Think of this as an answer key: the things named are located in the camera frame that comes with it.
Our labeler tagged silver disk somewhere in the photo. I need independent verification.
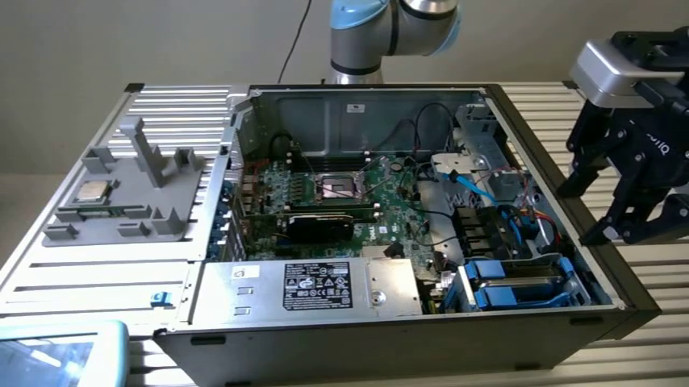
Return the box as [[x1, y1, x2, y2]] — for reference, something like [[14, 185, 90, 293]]
[[430, 152, 485, 175]]

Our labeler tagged disk in blue carrier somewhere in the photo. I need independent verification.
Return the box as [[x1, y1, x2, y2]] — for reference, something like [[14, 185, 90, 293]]
[[464, 256, 579, 312]]

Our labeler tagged green RAM stick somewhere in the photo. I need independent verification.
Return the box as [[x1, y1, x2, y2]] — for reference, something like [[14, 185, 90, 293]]
[[57, 204, 150, 218]]

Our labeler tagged silver CPU chip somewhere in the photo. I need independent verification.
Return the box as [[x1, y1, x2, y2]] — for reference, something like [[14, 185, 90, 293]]
[[74, 180, 114, 203]]

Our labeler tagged black open PC case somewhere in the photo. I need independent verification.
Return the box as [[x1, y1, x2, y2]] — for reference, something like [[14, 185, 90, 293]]
[[153, 82, 663, 372]]

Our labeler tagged silver case side panel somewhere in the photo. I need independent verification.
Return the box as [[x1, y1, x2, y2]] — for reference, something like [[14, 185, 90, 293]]
[[0, 83, 253, 336]]

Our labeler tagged blue data wire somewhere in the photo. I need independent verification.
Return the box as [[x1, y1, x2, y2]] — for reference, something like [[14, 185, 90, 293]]
[[449, 170, 499, 200]]

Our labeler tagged silver power supply unit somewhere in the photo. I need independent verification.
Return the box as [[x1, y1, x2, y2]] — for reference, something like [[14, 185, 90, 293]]
[[189, 257, 425, 324]]

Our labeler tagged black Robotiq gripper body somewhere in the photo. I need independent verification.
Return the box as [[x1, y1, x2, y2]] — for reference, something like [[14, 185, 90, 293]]
[[607, 80, 689, 196]]

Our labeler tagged silver disk bay cage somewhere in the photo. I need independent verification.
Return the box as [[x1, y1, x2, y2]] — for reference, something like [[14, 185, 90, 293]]
[[451, 101, 527, 202]]

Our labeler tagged grey parts rack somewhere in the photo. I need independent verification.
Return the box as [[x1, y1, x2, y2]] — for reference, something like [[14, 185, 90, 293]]
[[42, 117, 208, 248]]

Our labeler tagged black power wire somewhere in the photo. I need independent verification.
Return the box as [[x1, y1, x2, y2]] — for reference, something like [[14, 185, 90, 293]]
[[370, 102, 465, 162]]

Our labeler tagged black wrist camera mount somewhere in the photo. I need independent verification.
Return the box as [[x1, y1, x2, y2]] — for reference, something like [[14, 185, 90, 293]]
[[608, 27, 689, 81]]

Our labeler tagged red and yellow wire bundle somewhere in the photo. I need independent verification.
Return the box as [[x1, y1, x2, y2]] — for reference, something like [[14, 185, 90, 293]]
[[516, 203, 563, 248]]

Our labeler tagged CPU socket with metal frame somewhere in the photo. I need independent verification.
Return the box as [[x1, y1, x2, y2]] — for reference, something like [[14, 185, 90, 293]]
[[310, 156, 390, 203]]

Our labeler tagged blue panel latch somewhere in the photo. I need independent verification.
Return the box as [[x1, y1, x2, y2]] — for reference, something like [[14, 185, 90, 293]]
[[149, 290, 175, 310]]

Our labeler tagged green motherboard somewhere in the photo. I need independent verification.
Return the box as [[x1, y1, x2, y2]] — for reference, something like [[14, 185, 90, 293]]
[[237, 155, 439, 261]]

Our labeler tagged black graphics card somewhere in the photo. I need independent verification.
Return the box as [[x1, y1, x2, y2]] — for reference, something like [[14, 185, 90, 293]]
[[241, 212, 357, 244]]

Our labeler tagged thin black wall cable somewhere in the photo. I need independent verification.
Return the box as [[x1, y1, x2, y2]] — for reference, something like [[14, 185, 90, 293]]
[[277, 0, 314, 83]]

